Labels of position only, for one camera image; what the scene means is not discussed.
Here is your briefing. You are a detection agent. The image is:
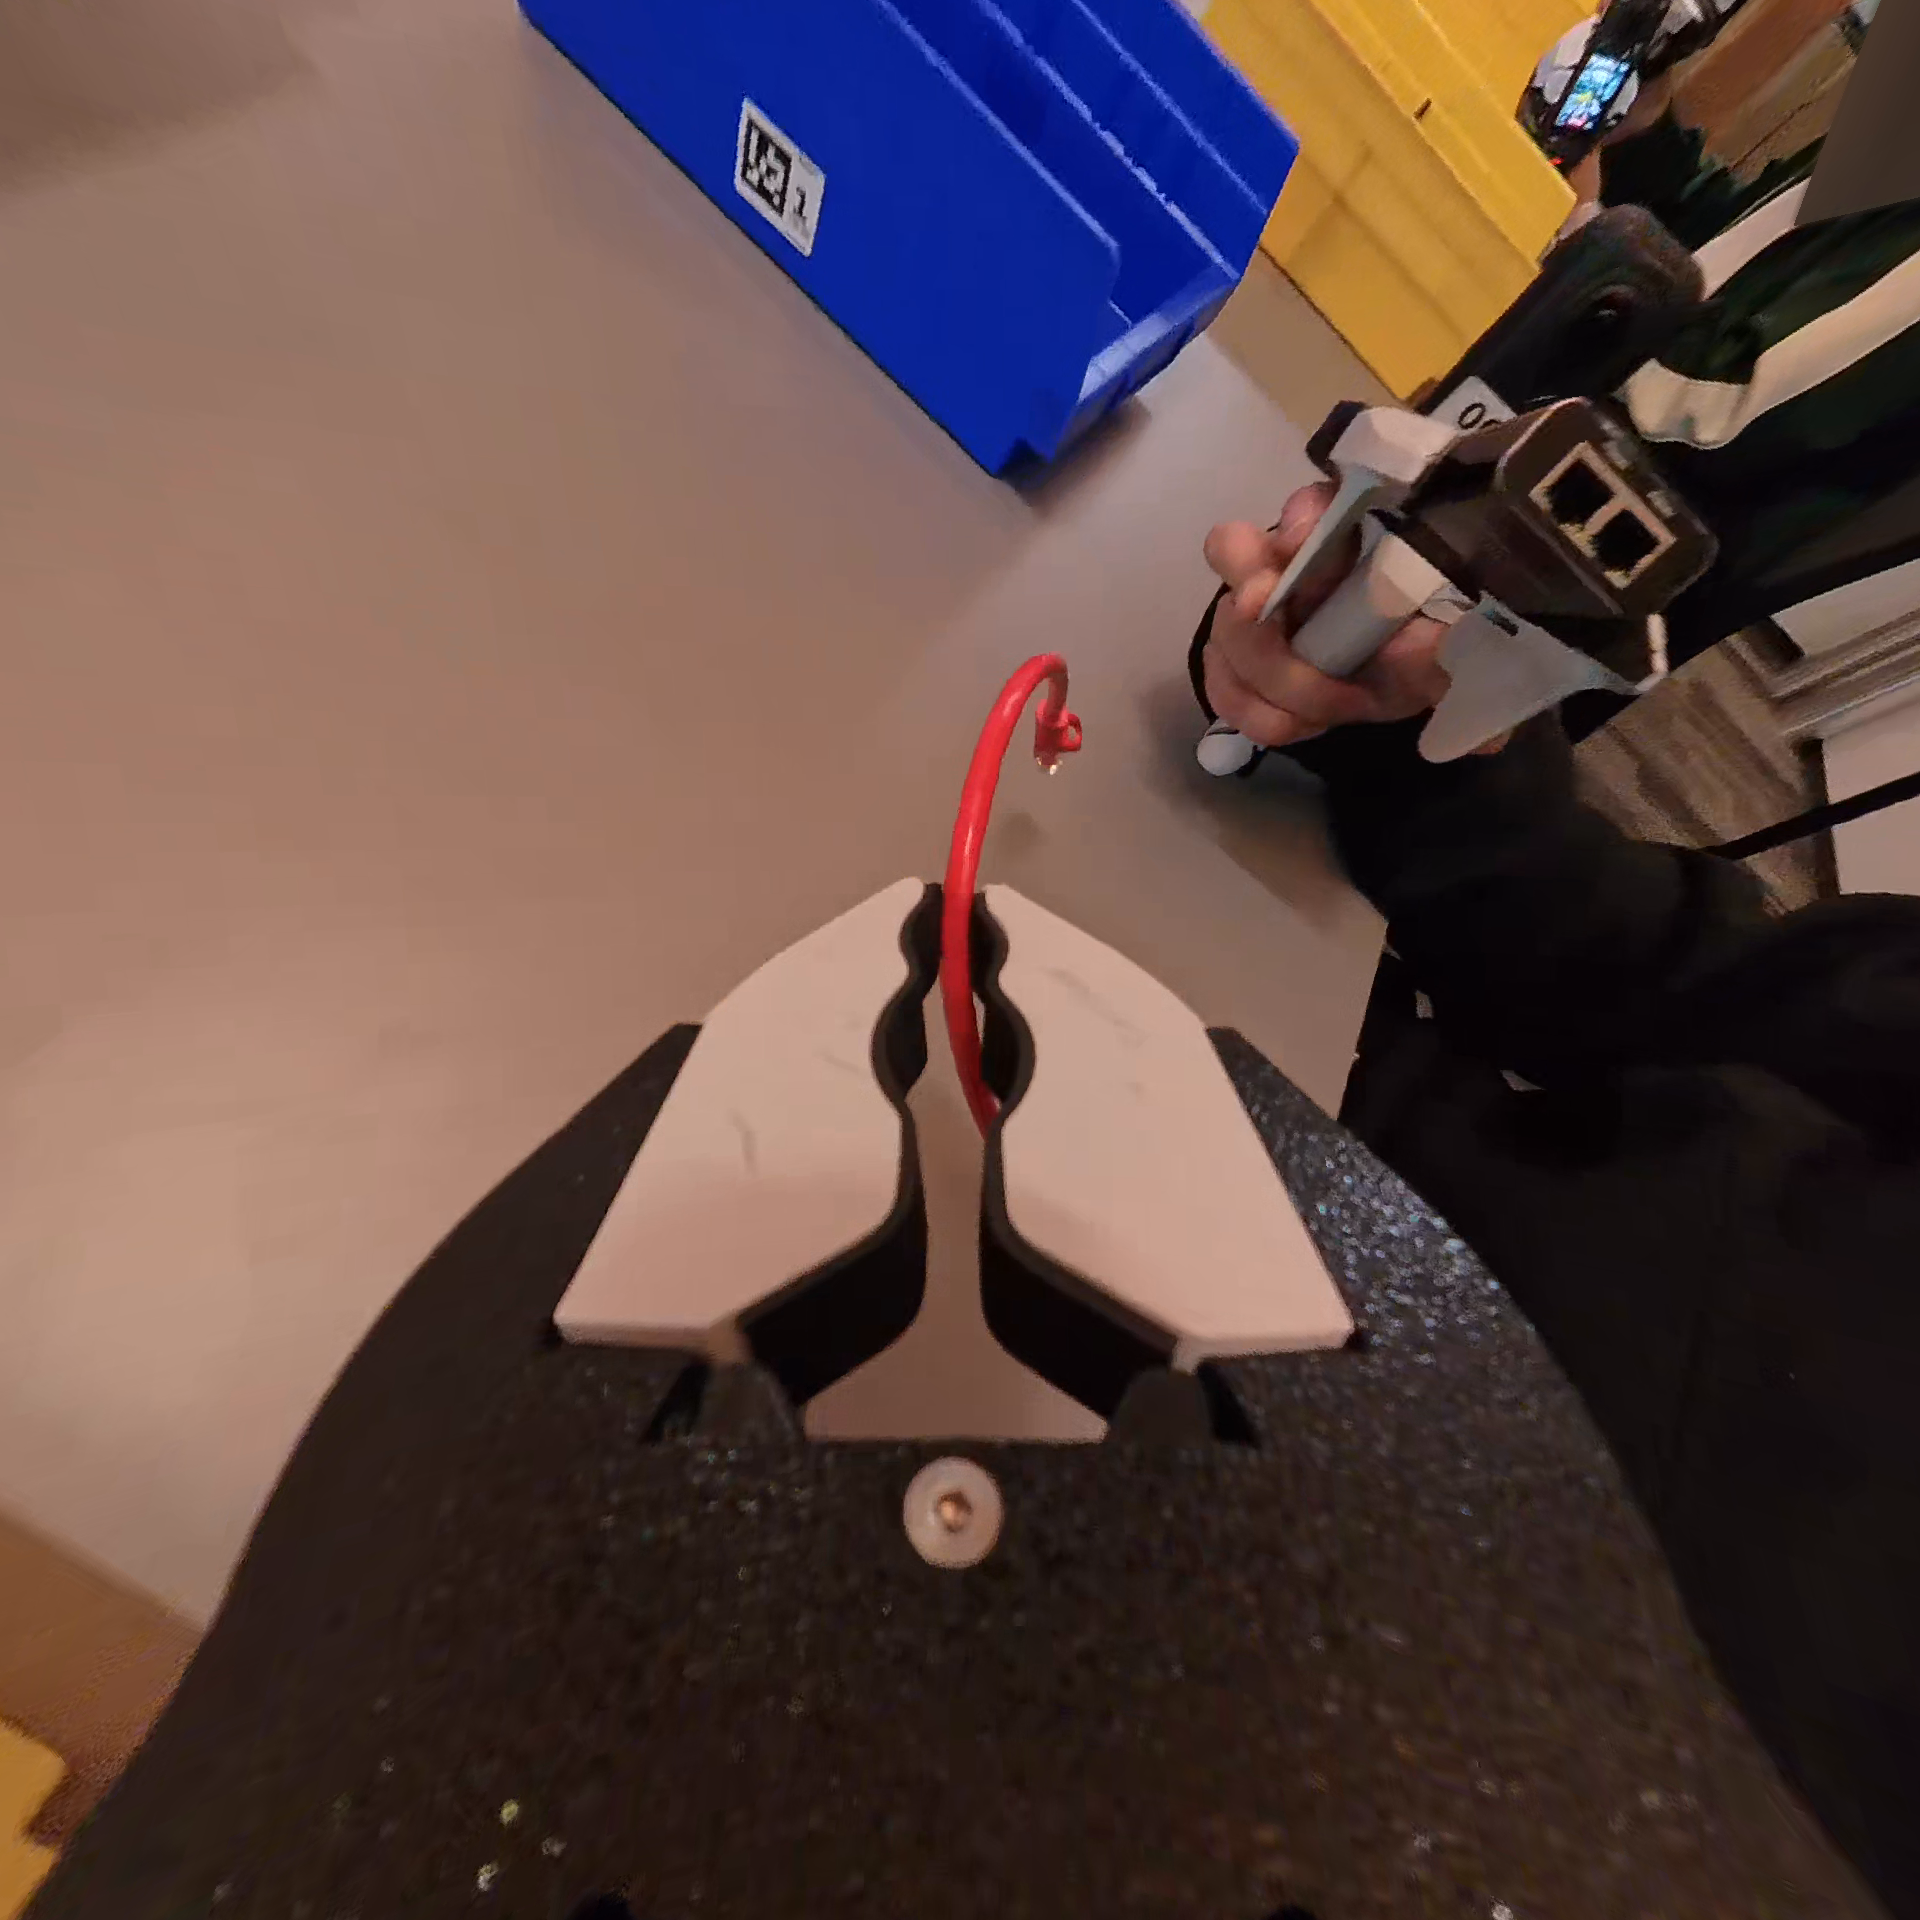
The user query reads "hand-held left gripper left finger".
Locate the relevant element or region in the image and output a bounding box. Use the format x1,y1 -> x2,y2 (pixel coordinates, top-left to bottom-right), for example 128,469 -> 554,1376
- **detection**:
550,878 -> 944,1407

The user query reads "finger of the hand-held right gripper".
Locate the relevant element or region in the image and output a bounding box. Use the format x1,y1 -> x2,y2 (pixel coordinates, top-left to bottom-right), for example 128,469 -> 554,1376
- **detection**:
1418,607 -> 1642,767
1308,401 -> 1469,484

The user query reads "black gadget with bright screen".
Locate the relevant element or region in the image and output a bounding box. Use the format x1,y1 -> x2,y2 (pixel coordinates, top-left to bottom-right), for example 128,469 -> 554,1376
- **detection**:
1510,0 -> 1748,169

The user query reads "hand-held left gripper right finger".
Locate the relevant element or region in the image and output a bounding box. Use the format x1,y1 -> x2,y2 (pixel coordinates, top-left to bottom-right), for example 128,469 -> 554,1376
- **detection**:
972,881 -> 1361,1422

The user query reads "person's right forearm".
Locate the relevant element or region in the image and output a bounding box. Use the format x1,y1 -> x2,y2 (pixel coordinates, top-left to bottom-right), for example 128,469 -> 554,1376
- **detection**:
1316,704 -> 1920,1157

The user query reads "blue storage bin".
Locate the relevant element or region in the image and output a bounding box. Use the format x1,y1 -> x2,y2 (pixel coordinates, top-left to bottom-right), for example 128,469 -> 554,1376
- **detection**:
517,0 -> 1306,484

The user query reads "person's right hand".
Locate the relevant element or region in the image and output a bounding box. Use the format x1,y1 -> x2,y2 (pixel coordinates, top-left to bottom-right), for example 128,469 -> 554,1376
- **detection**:
1197,510 -> 1508,751

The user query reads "white cabinet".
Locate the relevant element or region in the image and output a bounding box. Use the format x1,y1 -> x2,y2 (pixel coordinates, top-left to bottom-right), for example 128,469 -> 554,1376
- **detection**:
1766,573 -> 1920,903

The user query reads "yellow plastic piece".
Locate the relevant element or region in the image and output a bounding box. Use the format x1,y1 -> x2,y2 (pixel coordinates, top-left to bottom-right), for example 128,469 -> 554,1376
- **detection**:
0,1713 -> 73,1894

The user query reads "green white striped garment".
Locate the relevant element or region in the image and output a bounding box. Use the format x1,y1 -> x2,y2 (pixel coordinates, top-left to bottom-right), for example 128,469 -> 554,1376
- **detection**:
1597,119 -> 1920,662

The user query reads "red network cable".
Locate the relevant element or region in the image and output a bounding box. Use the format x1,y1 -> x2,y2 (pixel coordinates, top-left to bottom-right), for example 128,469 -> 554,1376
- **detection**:
940,652 -> 1086,1145

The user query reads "yellow storage bin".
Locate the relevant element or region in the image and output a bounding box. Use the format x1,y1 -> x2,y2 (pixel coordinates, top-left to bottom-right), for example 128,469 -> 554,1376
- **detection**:
1200,0 -> 1605,406

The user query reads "black strap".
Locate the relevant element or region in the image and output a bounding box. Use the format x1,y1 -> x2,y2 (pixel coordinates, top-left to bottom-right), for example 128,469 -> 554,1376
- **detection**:
1708,772 -> 1920,866

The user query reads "person's black clothing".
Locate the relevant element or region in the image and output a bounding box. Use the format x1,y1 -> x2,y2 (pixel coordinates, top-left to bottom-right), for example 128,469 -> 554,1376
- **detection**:
1336,892 -> 1920,1920

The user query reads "black network adapter box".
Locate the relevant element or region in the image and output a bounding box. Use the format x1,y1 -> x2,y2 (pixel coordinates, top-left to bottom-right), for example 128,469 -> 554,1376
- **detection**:
1372,397 -> 1721,620

